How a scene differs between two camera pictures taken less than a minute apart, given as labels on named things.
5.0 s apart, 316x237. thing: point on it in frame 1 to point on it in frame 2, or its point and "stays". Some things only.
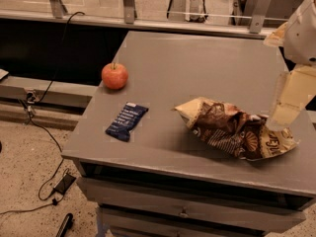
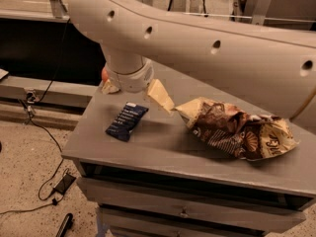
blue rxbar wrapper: x=125 y=119 stays
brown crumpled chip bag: x=235 y=130 stays
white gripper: x=302 y=34 to x=132 y=82
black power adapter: x=66 y=181 stays
